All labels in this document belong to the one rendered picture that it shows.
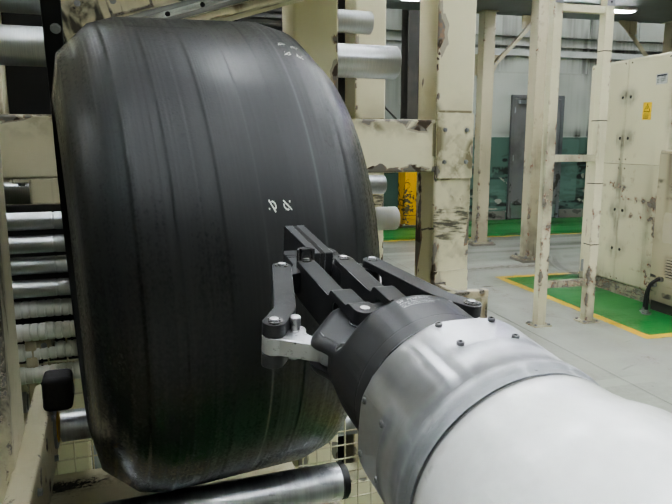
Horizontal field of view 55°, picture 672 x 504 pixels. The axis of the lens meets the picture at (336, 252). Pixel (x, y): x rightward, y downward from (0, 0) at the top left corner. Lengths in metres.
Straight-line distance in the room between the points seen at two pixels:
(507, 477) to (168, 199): 0.42
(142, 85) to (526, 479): 0.51
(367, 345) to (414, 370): 0.04
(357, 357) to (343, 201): 0.34
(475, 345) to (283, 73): 0.47
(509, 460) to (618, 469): 0.03
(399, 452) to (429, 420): 0.02
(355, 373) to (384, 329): 0.02
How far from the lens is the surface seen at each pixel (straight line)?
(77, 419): 1.02
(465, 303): 0.37
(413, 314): 0.28
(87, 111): 0.62
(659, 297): 5.59
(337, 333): 0.32
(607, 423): 0.20
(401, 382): 0.24
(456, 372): 0.23
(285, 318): 0.33
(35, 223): 1.15
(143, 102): 0.60
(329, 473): 0.81
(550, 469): 0.18
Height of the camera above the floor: 1.31
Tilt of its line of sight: 10 degrees down
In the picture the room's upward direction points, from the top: straight up
